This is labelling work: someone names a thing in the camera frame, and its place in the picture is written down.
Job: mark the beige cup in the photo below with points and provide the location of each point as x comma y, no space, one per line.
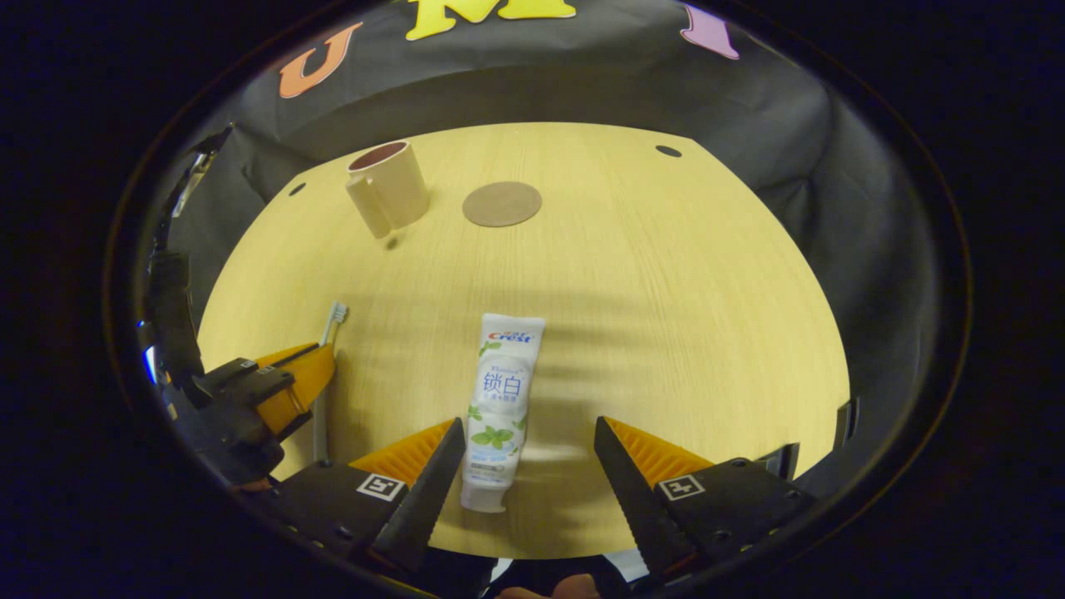
399,191

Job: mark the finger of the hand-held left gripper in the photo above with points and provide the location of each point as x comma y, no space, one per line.
304,387
287,358

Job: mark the wooden desktop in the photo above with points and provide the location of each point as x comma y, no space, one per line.
666,333

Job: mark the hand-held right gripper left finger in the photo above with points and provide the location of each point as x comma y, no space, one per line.
424,499

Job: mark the black backdrop cloth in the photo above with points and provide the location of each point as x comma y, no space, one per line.
582,91

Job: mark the white toothpaste tube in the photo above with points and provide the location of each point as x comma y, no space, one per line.
499,399

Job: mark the mint green toothbrush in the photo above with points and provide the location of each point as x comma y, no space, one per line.
339,312

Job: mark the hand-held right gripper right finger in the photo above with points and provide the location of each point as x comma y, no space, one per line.
632,499

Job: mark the round brown coaster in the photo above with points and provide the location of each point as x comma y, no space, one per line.
502,204

